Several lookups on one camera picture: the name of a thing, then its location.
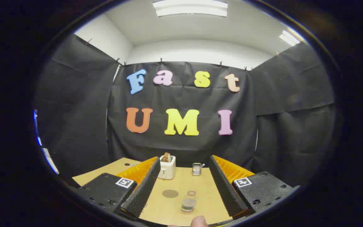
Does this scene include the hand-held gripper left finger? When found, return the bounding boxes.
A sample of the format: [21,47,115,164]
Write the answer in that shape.
[74,157,161,218]

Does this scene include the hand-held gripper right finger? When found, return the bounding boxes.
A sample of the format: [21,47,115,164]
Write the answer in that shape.
[209,154,300,220]

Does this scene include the clear juice bottle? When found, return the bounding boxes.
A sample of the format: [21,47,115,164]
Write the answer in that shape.
[181,190,197,215]

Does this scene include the wooden table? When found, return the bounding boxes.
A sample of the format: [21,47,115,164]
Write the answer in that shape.
[72,157,257,227]

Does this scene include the white toaster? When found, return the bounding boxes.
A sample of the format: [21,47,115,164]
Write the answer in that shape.
[158,155,176,180]

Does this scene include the ceiling light panel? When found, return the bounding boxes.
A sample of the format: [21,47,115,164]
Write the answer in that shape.
[152,0,228,18]
[279,30,301,47]

